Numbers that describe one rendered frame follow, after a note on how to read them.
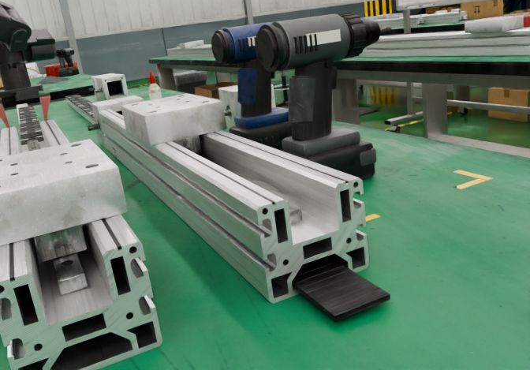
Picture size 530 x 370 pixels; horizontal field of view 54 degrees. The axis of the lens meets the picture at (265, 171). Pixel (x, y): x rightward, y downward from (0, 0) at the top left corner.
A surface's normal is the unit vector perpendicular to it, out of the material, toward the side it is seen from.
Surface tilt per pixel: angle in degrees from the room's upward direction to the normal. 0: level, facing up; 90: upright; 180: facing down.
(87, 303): 0
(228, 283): 0
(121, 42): 90
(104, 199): 90
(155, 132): 90
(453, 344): 0
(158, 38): 90
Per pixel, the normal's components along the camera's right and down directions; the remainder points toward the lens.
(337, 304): -0.13, -0.95
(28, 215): 0.43, 0.19
